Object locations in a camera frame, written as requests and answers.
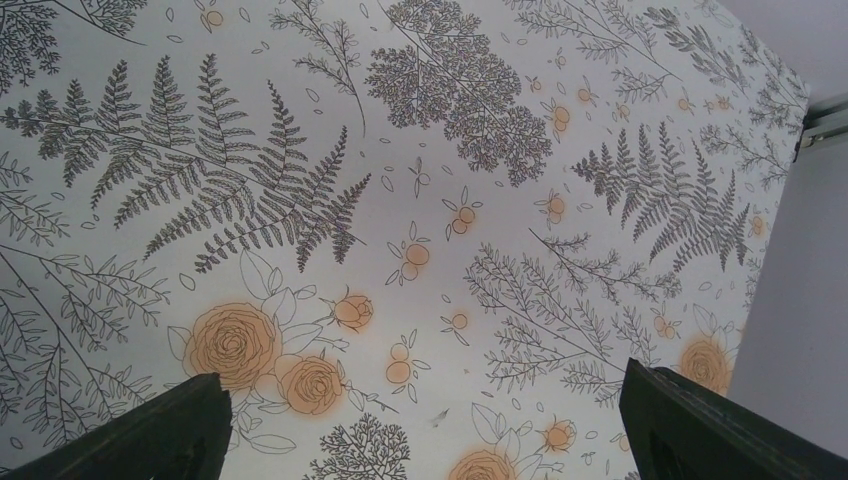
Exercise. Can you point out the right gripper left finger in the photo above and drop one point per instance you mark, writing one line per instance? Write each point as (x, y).
(183, 433)

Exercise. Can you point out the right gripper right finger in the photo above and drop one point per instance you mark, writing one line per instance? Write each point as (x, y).
(678, 429)

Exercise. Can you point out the floral patterned table mat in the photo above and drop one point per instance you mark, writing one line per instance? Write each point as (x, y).
(415, 239)

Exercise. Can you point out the aluminium frame post right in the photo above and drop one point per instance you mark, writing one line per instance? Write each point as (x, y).
(825, 122)

